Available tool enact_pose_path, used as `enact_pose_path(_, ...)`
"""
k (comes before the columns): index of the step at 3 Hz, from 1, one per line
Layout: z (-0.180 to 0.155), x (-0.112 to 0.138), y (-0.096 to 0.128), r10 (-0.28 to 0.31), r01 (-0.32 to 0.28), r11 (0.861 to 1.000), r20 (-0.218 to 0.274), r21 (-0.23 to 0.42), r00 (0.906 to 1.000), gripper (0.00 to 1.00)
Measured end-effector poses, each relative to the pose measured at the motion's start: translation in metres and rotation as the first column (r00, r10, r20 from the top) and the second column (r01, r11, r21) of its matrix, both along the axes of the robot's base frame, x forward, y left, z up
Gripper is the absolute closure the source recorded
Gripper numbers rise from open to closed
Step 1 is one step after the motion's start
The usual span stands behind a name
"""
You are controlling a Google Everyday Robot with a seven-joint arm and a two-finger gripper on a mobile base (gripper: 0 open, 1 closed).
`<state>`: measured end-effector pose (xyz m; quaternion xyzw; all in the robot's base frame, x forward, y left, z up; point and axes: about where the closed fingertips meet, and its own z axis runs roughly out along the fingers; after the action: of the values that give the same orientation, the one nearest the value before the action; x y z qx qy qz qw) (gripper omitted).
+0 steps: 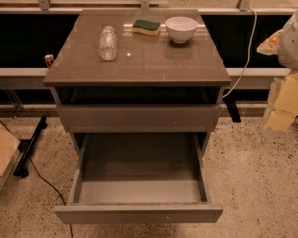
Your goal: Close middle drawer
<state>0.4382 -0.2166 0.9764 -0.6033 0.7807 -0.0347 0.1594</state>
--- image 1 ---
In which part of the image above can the grey drawer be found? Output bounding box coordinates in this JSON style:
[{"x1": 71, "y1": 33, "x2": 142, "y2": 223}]
[
  {"x1": 57, "y1": 105, "x2": 221, "y2": 133},
  {"x1": 54, "y1": 133, "x2": 224, "y2": 224}
]

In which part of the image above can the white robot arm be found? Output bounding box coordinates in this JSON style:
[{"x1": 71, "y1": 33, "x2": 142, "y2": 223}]
[{"x1": 257, "y1": 10, "x2": 298, "y2": 134}]

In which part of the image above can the closed grey top drawer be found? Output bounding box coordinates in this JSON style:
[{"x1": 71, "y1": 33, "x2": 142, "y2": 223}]
[{"x1": 57, "y1": 105, "x2": 221, "y2": 133}]

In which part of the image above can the grey drawer cabinet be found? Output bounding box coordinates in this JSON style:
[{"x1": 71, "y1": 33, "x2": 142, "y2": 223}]
[{"x1": 44, "y1": 10, "x2": 230, "y2": 147}]

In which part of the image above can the white bowl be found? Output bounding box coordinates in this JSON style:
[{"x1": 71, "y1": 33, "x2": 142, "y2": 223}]
[{"x1": 165, "y1": 16, "x2": 198, "y2": 43}]

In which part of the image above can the green yellow sponge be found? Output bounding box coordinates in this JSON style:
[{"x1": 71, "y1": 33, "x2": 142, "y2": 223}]
[{"x1": 132, "y1": 19, "x2": 160, "y2": 36}]

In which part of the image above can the clear plastic water bottle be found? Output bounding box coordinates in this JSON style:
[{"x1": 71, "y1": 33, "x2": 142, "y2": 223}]
[{"x1": 98, "y1": 26, "x2": 118, "y2": 61}]

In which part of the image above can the red soda can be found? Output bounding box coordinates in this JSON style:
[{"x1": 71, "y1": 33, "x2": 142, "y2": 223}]
[{"x1": 44, "y1": 54, "x2": 54, "y2": 68}]

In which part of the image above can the black metal stand leg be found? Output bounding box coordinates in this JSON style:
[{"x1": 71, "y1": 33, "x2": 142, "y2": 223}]
[{"x1": 13, "y1": 117, "x2": 47, "y2": 178}]

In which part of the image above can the cardboard box left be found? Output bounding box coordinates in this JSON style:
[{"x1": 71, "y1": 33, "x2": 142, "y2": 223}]
[{"x1": 0, "y1": 123, "x2": 20, "y2": 192}]

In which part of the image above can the white power cable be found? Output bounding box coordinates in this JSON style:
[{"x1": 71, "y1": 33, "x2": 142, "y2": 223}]
[{"x1": 222, "y1": 7, "x2": 258, "y2": 100}]

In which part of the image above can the black floor cable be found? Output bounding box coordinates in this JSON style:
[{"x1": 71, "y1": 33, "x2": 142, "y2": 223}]
[{"x1": 0, "y1": 111, "x2": 74, "y2": 238}]

